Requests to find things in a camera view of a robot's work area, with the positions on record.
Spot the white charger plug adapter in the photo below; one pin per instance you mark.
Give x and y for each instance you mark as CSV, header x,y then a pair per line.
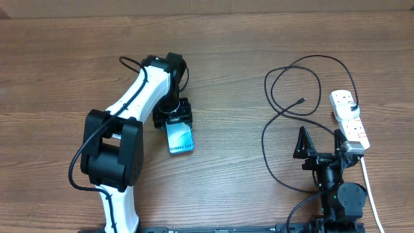
x,y
346,111

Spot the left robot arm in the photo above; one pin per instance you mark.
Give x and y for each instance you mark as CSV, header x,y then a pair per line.
x,y
112,153

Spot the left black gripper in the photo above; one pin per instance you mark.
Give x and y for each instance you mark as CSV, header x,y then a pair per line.
x,y
185,115

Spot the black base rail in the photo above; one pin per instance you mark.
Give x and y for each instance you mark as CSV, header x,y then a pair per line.
x,y
278,228

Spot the cardboard backdrop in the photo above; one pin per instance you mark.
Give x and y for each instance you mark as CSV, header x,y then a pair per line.
x,y
26,9

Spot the white power strip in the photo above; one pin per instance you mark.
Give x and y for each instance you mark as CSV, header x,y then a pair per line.
x,y
352,129

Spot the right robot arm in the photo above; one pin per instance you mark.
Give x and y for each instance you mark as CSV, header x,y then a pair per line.
x,y
341,203

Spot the Galaxy S24+ smartphone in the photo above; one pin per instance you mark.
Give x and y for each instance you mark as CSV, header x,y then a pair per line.
x,y
180,138

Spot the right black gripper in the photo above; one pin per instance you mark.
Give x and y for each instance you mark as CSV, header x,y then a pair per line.
x,y
304,149

